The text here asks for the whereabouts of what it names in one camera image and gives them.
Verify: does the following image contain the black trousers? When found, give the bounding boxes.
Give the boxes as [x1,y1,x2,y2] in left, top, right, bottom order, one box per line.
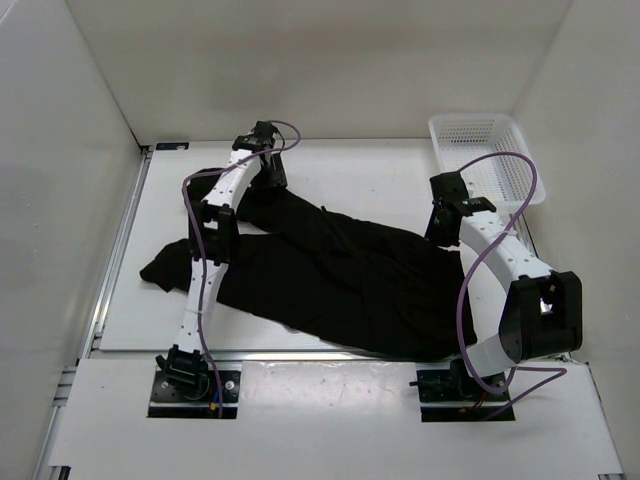
[138,167,479,360]

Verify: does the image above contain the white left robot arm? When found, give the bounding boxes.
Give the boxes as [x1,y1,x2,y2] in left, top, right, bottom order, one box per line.
[156,120,290,407]

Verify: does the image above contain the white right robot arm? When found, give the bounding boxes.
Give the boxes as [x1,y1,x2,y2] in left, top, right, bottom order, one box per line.
[425,172,583,400]

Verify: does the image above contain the aluminium right side rail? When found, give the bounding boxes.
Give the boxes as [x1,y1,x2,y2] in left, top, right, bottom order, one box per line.
[508,209,572,361]

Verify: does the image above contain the aluminium rail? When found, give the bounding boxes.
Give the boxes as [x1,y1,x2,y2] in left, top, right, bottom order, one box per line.
[75,146,153,366]
[94,347,571,366]
[508,209,572,361]

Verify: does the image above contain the aluminium left side rail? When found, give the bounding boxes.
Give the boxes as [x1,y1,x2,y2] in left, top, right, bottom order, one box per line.
[75,146,153,366]

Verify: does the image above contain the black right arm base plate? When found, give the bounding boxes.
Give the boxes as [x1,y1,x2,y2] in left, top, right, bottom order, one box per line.
[409,369,515,423]

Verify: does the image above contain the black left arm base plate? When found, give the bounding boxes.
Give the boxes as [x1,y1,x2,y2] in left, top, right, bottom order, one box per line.
[147,368,242,420]

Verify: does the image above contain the aluminium front rail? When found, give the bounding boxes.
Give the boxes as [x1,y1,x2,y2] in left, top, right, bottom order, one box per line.
[94,347,571,366]

